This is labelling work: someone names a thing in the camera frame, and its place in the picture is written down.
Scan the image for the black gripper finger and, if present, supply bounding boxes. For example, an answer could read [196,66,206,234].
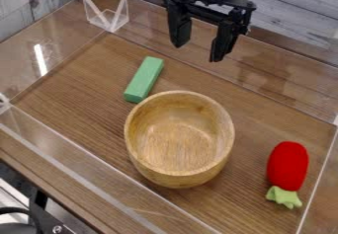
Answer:
[210,20,239,62]
[168,1,191,48]

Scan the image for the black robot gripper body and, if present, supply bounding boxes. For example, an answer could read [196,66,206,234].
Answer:
[166,0,256,35]

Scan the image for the green rectangular block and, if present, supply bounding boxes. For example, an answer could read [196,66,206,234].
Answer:
[123,56,164,103]

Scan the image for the brown wooden bowl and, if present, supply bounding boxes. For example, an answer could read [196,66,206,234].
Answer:
[124,91,235,189]

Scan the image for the red plush strawberry toy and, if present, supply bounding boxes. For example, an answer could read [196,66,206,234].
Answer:
[266,141,308,209]

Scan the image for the clear acrylic corner bracket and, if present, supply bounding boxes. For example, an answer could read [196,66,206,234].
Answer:
[83,0,129,33]

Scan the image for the black metal table bracket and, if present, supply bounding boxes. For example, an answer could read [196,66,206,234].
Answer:
[29,191,76,234]

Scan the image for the black cable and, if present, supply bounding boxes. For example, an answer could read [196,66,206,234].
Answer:
[0,206,35,234]

